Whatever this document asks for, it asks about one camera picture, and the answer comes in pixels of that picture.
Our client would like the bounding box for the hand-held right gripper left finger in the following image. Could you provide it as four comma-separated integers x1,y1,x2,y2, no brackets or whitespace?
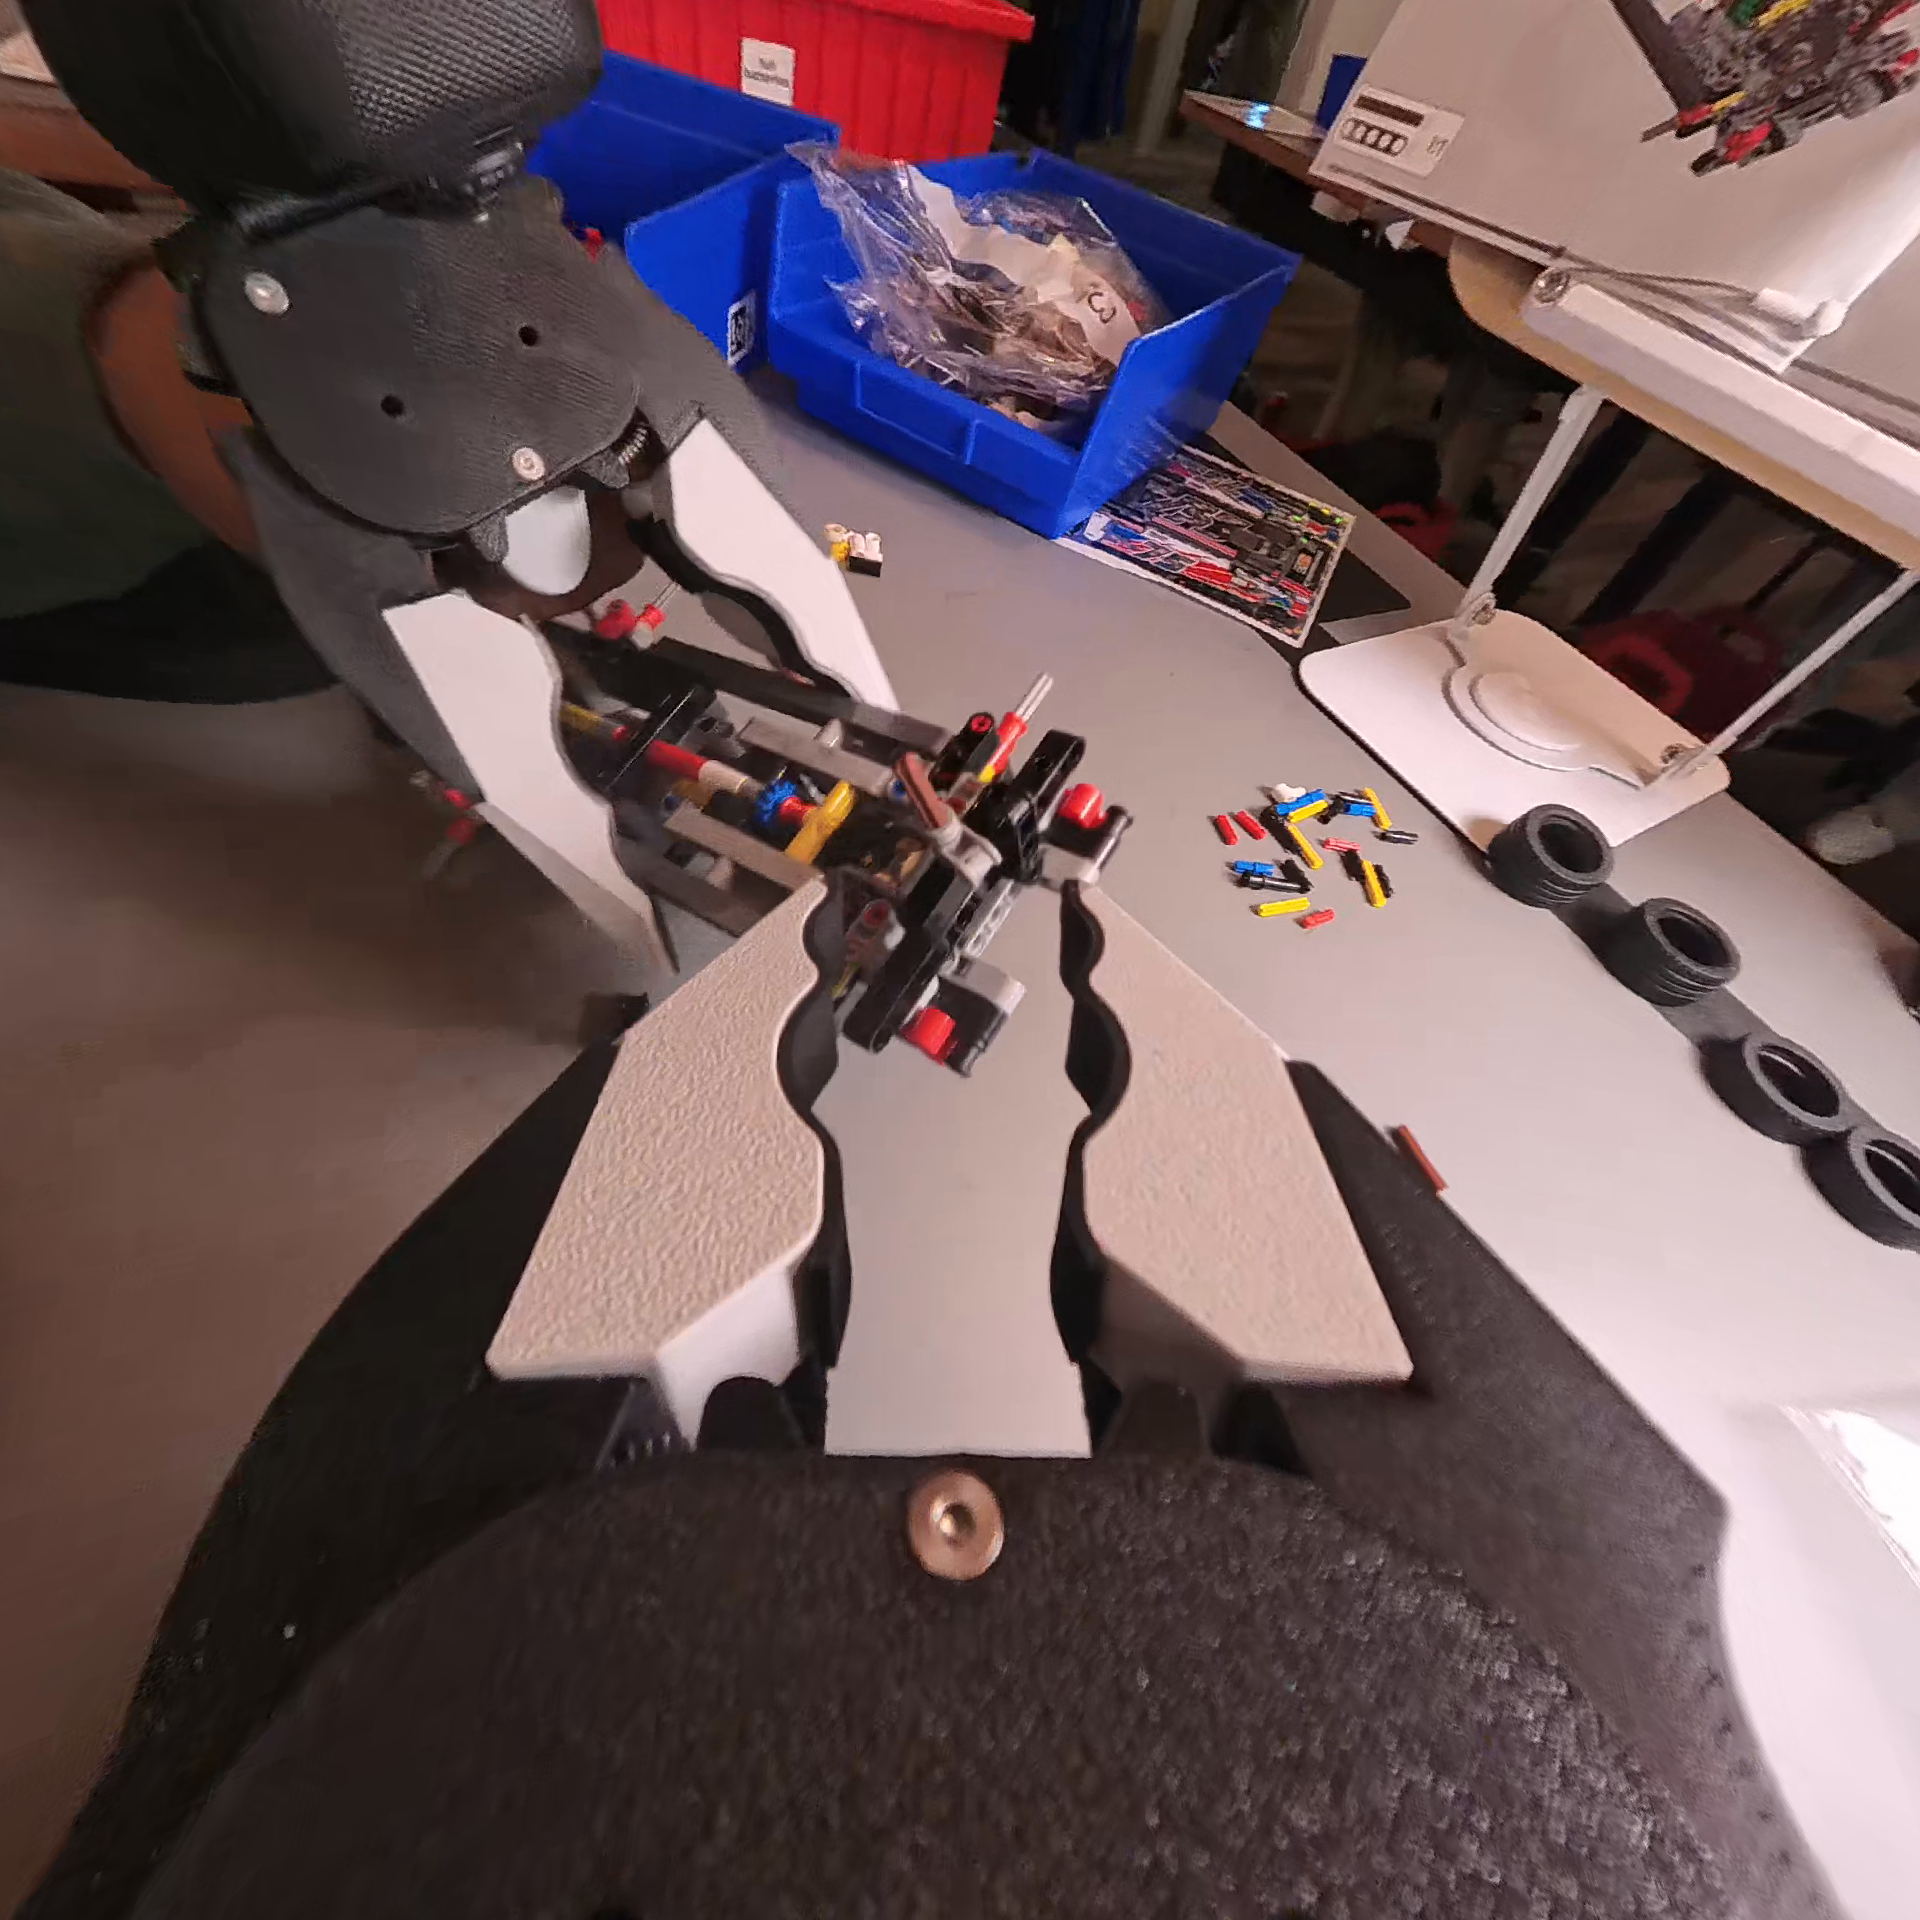
485,878,855,1453

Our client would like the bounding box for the small blue storage bin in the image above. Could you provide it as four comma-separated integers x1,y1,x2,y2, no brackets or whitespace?
525,52,842,250

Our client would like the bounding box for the black wrist rest cushion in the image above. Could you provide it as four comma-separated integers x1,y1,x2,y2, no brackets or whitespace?
0,606,333,704

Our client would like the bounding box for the red storage bin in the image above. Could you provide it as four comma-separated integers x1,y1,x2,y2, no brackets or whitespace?
598,0,1037,162

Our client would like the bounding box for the lego car chassis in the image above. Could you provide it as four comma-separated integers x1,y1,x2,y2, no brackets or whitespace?
413,584,1134,1082

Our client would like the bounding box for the white instruction booklet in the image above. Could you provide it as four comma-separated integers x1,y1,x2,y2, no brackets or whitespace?
1310,0,1920,365

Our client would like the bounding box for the lego instruction booklet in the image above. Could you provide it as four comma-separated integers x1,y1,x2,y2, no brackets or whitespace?
1056,446,1357,650

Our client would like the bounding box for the large blue storage bin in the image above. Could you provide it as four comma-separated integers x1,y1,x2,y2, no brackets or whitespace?
768,146,1302,540

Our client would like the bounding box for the pile of small lego pins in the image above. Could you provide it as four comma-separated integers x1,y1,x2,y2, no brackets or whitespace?
1213,779,1422,938

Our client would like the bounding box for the person's left hand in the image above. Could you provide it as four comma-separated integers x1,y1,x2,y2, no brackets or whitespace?
87,260,270,562

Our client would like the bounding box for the black rubber lego tyre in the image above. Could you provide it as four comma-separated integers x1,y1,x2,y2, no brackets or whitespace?
1837,1119,1920,1253
1699,1033,1849,1154
1487,806,1617,912
1602,895,1744,1009

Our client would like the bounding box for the clear plastic parts bag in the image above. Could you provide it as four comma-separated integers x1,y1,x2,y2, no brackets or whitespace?
795,142,1174,420

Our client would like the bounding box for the white stand base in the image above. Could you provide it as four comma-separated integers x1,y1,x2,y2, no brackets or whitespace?
1297,255,1920,851

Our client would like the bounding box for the person's left forearm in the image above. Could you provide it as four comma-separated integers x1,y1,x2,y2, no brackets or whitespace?
0,167,205,622

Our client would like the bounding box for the background wooden table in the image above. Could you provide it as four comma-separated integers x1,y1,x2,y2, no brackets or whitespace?
1178,90,1464,260

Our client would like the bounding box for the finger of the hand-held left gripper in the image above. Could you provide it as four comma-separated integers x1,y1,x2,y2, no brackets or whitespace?
628,415,905,716
382,589,678,982

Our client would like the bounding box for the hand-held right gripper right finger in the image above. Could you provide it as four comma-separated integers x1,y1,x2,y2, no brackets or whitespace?
1050,883,1419,1453

